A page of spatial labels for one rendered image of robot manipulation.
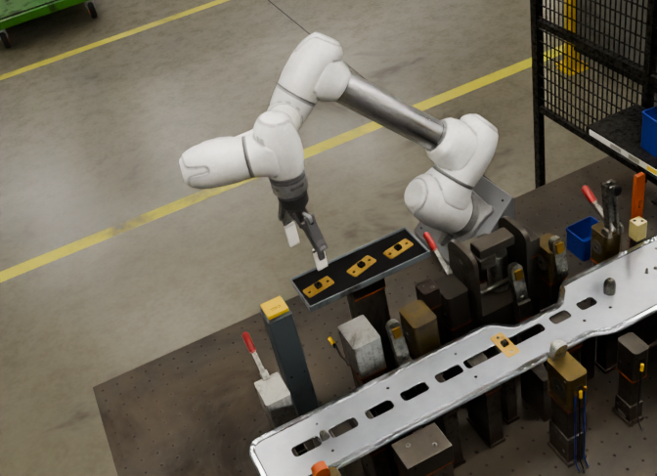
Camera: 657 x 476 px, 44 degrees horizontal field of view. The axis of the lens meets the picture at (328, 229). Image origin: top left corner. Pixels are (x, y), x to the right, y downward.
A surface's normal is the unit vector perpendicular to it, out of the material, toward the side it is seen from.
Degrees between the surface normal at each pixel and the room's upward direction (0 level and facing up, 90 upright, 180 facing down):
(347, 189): 0
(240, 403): 0
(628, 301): 0
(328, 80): 82
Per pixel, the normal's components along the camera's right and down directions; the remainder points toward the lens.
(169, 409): -0.18, -0.77
